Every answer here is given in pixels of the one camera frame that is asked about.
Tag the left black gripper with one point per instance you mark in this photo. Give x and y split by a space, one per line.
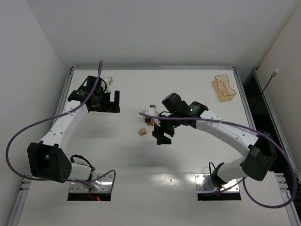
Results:
109 101

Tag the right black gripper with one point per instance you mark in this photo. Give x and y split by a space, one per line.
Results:
162 132

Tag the small plain wood cube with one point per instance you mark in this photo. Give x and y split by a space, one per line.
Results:
142 131

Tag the clear orange plastic box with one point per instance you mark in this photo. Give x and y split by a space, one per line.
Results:
223 89

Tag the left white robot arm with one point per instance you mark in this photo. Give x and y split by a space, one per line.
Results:
47 158

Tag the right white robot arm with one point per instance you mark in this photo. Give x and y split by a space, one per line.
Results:
257 156

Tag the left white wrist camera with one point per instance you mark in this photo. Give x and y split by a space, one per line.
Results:
107 82

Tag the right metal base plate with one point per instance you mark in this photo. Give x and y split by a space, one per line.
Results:
205 186

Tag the metal base plate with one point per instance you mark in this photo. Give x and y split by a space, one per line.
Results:
102 185
205 186

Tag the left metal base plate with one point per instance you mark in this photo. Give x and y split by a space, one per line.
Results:
102 185

